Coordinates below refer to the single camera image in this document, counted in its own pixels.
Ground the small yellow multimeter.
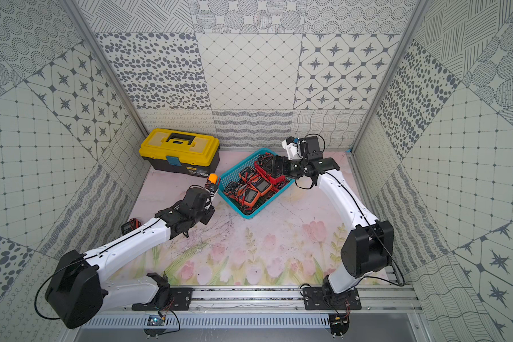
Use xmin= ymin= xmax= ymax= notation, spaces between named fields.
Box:
xmin=205 ymin=173 xmax=220 ymax=194

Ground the red multimeter with grey screen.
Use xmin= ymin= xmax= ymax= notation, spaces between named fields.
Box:
xmin=254 ymin=161 xmax=290 ymax=190

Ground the orange multimeter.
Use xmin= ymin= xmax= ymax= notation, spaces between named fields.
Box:
xmin=248 ymin=175 xmax=273 ymax=197
xmin=234 ymin=188 xmax=260 ymax=212

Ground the small black multimeter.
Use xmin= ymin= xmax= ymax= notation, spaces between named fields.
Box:
xmin=259 ymin=154 xmax=289 ymax=178

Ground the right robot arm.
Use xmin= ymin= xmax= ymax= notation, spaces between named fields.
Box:
xmin=282 ymin=134 xmax=394 ymax=295

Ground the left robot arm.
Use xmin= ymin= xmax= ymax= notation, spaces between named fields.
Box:
xmin=44 ymin=182 xmax=218 ymax=329

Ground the teal plastic basket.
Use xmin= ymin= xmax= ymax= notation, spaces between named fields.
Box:
xmin=219 ymin=148 xmax=294 ymax=219

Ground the yellow black toolbox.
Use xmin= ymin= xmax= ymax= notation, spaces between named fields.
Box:
xmin=139 ymin=128 xmax=220 ymax=178

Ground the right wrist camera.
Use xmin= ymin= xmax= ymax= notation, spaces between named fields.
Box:
xmin=282 ymin=136 xmax=302 ymax=160

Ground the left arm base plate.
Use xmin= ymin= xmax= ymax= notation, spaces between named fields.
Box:
xmin=153 ymin=287 xmax=194 ymax=312

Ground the white cable duct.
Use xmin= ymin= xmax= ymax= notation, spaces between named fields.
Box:
xmin=84 ymin=312 xmax=329 ymax=329

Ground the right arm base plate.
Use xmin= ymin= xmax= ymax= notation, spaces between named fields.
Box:
xmin=299 ymin=284 xmax=362 ymax=312

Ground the aluminium rail frame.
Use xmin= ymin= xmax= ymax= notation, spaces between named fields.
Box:
xmin=110 ymin=284 xmax=424 ymax=315

